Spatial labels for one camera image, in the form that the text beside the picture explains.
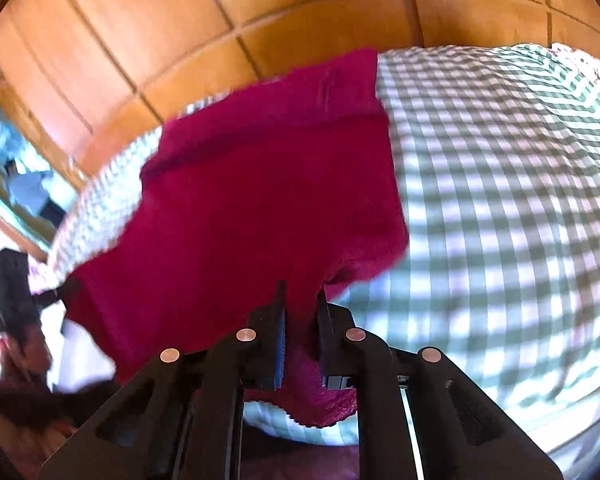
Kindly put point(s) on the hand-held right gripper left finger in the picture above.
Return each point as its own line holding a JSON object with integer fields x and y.
{"x": 279, "y": 345}

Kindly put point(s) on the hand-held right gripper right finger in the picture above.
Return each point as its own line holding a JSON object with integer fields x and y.
{"x": 324, "y": 345}

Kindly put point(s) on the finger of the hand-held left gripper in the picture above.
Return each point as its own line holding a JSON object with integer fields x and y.
{"x": 60, "y": 292}

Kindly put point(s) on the dark red garment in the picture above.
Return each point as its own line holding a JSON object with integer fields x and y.
{"x": 255, "y": 185}

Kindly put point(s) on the person's left forearm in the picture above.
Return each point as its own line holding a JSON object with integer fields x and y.
{"x": 30, "y": 405}

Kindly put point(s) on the person's left hand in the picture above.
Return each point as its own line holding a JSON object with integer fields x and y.
{"x": 30, "y": 360}

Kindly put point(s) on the glass pane door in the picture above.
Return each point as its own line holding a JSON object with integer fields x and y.
{"x": 25, "y": 185}

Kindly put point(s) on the green white checkered blanket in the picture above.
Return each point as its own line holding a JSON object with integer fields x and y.
{"x": 505, "y": 185}

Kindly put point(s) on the wooden panelled headboard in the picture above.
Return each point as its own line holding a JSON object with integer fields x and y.
{"x": 155, "y": 25}

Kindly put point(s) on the floral pillow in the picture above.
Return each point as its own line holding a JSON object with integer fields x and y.
{"x": 595, "y": 72}

